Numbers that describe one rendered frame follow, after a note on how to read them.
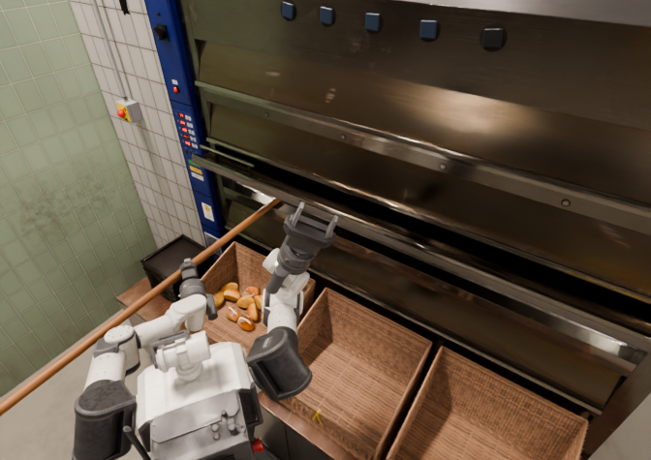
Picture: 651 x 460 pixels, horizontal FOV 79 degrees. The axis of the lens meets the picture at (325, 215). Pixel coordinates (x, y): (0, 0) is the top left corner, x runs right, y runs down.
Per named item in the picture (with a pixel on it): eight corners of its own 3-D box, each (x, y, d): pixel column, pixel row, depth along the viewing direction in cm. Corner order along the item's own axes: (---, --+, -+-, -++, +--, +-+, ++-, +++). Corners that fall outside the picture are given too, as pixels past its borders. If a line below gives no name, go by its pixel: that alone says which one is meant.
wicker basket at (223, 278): (240, 274, 236) (233, 238, 219) (319, 315, 212) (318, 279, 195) (175, 331, 204) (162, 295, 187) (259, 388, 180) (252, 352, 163)
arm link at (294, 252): (331, 252, 91) (315, 278, 100) (338, 222, 98) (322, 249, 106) (280, 231, 90) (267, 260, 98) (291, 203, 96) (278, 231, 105)
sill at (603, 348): (232, 187, 209) (231, 180, 207) (633, 358, 128) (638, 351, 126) (224, 192, 205) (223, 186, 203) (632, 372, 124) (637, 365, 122)
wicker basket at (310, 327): (325, 320, 209) (325, 284, 192) (425, 376, 184) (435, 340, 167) (263, 393, 178) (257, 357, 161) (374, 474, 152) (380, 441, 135)
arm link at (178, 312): (199, 308, 142) (163, 324, 133) (201, 291, 138) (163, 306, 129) (208, 320, 139) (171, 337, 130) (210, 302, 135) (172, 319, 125)
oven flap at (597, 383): (230, 226, 218) (234, 192, 211) (601, 407, 137) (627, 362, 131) (223, 228, 214) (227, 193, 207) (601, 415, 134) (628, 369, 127)
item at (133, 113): (132, 114, 218) (126, 97, 212) (143, 119, 214) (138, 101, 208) (120, 119, 213) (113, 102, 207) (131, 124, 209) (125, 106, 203)
